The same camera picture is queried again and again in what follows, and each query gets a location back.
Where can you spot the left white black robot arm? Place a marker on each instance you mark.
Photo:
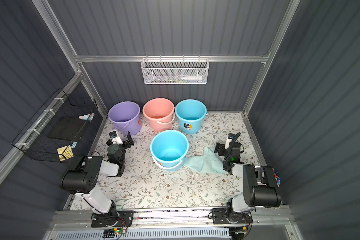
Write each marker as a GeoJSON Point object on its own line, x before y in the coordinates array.
{"type": "Point", "coordinates": [81, 177]}

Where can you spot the black wire wall basket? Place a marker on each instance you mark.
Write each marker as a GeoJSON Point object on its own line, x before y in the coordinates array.
{"type": "Point", "coordinates": [63, 123]}

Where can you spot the white bottle in basket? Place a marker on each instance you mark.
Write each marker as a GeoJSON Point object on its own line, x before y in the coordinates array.
{"type": "Point", "coordinates": [192, 78]}

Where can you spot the pink plastic bucket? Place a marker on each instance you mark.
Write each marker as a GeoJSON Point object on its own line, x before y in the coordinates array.
{"type": "Point", "coordinates": [160, 113]}

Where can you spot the mint green microfiber cloth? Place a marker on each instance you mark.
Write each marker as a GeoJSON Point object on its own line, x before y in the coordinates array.
{"type": "Point", "coordinates": [207, 163]}

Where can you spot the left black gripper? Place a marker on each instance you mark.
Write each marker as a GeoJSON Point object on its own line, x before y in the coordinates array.
{"type": "Point", "coordinates": [120, 143]}

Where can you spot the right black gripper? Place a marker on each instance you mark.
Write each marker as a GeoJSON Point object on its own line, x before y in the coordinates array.
{"type": "Point", "coordinates": [223, 149]}

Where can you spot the white wire mesh basket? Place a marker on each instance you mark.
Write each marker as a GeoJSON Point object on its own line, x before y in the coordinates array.
{"type": "Point", "coordinates": [170, 73]}

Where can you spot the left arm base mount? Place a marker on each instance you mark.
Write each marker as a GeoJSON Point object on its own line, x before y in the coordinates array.
{"type": "Point", "coordinates": [124, 219]}

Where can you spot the purple plastic bucket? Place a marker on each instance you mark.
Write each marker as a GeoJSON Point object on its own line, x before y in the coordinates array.
{"type": "Point", "coordinates": [125, 117]}

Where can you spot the teal plastic bucket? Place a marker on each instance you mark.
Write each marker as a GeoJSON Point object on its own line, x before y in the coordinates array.
{"type": "Point", "coordinates": [169, 149]}
{"type": "Point", "coordinates": [190, 114]}

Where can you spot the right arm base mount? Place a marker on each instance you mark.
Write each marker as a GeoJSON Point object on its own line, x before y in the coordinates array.
{"type": "Point", "coordinates": [223, 216]}

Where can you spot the yellow sticky note pad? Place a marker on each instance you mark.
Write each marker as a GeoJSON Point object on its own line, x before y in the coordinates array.
{"type": "Point", "coordinates": [65, 153]}

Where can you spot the pink cup of markers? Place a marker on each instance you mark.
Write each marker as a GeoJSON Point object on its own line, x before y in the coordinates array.
{"type": "Point", "coordinates": [277, 177]}

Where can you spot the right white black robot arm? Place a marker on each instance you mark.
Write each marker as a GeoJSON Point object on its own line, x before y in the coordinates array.
{"type": "Point", "coordinates": [260, 186]}

